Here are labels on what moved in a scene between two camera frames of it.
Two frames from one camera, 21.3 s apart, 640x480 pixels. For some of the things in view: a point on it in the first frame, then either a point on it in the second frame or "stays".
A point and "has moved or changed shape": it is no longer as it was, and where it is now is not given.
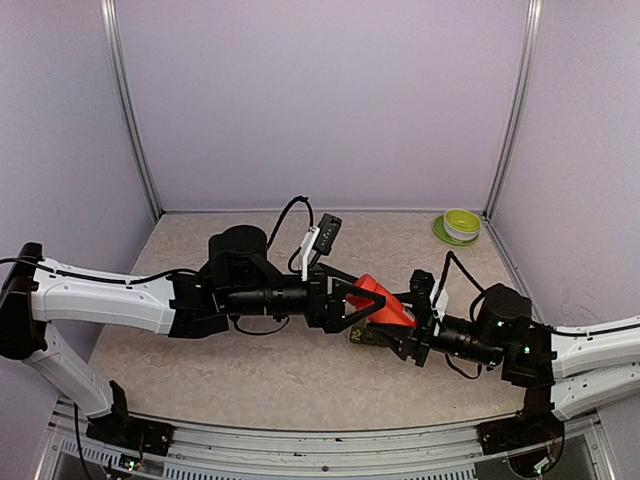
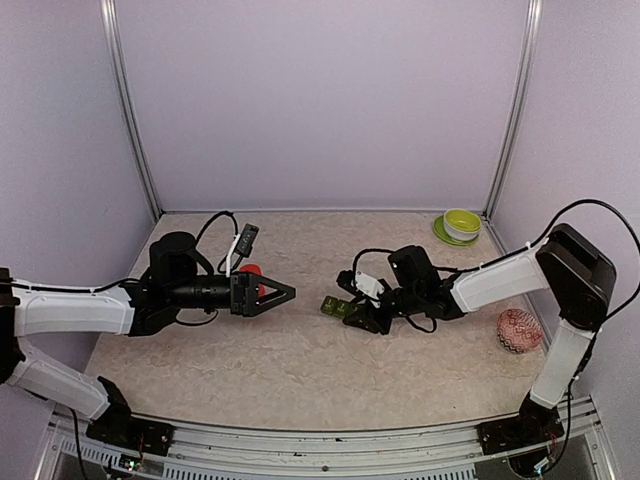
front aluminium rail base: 429,452 stays
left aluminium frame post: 123,91 stays
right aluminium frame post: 519,108 stays
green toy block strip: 368,333 has moved or changed shape
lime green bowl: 461,223 stays
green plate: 441,232 stays
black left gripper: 332,318 -> 249,305
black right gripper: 419,338 -> 374,322
